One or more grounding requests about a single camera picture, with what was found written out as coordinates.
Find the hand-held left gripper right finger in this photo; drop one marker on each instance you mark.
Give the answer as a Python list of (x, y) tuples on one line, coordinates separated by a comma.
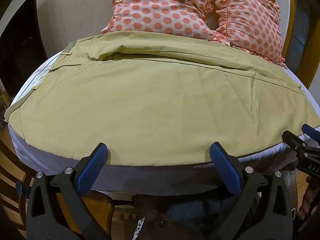
[(226, 172)]

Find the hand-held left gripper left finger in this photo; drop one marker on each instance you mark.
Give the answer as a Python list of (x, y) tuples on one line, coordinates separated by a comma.
[(92, 171)]

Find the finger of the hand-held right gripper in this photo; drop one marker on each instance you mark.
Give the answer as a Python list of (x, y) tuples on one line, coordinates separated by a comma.
[(310, 133), (295, 141)]

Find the khaki pants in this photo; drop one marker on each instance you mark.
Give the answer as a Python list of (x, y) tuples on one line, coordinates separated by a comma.
[(150, 105)]

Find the person's right hand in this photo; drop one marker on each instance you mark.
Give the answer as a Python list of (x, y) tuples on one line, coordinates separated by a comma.
[(306, 202)]

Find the person's leg in jeans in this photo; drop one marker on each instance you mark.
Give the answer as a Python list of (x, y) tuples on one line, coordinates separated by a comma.
[(200, 212)]

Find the bed with white sheet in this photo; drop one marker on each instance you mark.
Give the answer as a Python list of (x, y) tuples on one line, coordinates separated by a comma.
[(140, 177)]

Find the ruffled polka dot pillow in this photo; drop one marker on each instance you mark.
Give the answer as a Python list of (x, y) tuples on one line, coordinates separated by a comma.
[(252, 20)]

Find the dark panel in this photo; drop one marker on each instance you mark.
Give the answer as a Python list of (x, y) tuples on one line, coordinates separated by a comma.
[(20, 47)]

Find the large polka dot pillow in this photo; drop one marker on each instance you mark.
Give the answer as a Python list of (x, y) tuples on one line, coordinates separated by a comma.
[(155, 5)]

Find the wooden bed frame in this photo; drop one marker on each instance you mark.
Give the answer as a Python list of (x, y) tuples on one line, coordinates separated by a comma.
[(95, 210)]

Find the yellow wooden door frame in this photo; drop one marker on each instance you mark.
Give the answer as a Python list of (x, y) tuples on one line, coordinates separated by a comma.
[(313, 42)]

